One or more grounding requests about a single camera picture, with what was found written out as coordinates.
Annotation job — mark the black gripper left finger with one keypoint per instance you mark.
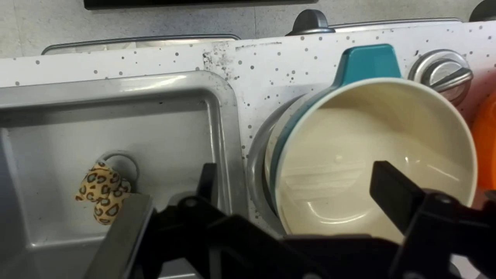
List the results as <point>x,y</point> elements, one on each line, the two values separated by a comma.
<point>206,183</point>

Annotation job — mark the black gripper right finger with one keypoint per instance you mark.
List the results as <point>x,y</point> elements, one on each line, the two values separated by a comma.
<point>396,195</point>

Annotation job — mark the cream bowl with teal handles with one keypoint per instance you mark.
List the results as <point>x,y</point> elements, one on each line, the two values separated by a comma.
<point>322,147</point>

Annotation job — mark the orange plastic bowl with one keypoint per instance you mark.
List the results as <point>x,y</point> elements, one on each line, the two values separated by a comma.
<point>483,133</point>

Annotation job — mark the metal sink basin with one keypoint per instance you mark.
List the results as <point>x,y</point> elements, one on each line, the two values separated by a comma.
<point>153,132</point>

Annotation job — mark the leopard print toy in sink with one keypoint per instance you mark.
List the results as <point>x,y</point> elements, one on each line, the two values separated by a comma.
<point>105,189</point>

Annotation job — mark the silver stove knob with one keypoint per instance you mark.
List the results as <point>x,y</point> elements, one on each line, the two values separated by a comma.
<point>443,70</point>

